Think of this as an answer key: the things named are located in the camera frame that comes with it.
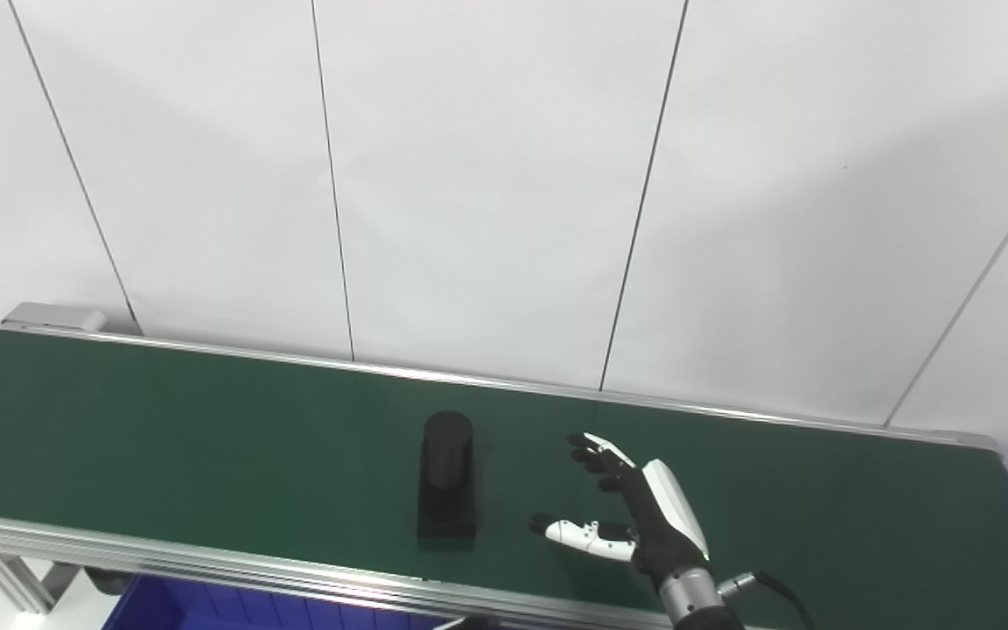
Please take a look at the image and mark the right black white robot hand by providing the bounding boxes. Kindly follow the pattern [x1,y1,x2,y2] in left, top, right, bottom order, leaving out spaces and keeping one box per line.
[528,432,715,591]

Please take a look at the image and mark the black cylinder block part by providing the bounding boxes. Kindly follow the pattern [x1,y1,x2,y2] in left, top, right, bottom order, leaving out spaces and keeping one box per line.
[416,410,480,540]

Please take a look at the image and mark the blue plastic bin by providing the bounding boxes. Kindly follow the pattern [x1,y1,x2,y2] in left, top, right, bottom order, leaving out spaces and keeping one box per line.
[101,573,470,630]

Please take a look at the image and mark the aluminium conveyor leg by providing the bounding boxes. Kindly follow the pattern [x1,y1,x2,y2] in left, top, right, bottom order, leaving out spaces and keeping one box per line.
[0,549,78,614]

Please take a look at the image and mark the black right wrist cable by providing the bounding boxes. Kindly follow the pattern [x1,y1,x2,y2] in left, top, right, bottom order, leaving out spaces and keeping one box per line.
[717,570,820,630]

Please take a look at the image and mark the green conveyor belt aluminium frame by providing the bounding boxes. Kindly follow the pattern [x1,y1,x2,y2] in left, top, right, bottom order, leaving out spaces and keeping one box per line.
[0,302,1008,630]

